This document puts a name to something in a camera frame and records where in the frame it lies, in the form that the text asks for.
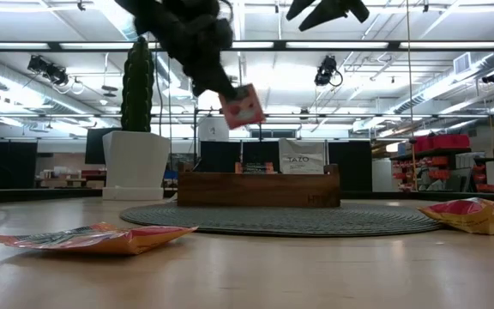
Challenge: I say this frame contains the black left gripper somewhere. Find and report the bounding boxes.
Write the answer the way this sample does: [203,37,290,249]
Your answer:
[113,0,238,101]

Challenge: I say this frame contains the grey round placemat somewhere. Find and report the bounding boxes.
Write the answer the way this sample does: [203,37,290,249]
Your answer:
[119,201,445,238]

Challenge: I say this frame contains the orange snack packet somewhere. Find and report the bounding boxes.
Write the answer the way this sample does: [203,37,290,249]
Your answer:
[417,197,494,236]

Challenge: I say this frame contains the black partition panel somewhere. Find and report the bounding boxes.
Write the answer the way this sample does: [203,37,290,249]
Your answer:
[0,141,38,190]
[198,140,243,173]
[327,140,373,193]
[84,127,122,166]
[242,140,280,165]

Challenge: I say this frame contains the red storage bins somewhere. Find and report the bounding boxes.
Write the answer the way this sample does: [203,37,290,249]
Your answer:
[413,134,471,152]

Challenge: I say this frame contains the green cactus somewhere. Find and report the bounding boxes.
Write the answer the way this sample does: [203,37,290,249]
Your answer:
[120,34,156,133]

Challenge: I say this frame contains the black overhead beam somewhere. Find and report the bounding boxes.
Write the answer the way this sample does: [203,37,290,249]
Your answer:
[0,39,494,53]

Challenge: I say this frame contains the black stand frame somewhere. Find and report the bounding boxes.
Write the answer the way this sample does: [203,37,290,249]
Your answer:
[193,106,264,173]

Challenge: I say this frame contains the brown wooden tea organizer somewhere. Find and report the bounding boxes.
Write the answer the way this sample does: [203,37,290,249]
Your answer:
[177,161,341,209]

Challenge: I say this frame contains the white hexagonal plant pot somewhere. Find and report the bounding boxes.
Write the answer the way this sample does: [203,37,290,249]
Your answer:
[101,130,172,202]

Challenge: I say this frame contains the black storage shelf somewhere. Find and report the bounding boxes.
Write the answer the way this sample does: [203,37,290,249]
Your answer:
[390,148,473,193]

